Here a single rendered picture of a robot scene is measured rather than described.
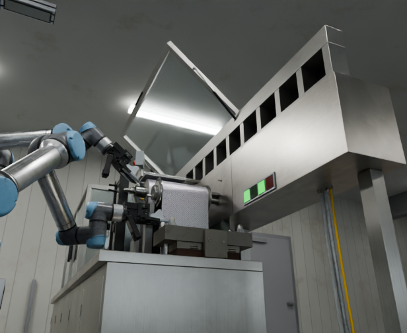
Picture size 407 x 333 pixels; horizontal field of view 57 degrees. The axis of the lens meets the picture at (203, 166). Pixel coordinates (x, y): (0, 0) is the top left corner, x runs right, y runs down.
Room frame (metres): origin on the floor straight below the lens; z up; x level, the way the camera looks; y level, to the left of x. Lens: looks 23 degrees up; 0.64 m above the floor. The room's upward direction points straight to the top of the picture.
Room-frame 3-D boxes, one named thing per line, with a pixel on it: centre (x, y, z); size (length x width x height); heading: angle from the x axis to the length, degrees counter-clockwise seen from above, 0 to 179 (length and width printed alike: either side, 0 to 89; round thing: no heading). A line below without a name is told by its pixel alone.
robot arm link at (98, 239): (1.57, 0.46, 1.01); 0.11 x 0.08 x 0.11; 72
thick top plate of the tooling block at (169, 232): (1.63, 0.00, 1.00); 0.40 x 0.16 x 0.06; 114
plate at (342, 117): (2.50, 0.08, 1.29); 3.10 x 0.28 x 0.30; 24
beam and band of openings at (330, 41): (2.48, 0.15, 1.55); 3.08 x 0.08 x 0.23; 24
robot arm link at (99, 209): (1.56, 0.45, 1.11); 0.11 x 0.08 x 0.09; 114
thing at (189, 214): (1.73, 0.09, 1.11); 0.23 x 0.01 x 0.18; 114
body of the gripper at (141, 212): (1.63, 0.30, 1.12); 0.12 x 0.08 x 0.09; 114
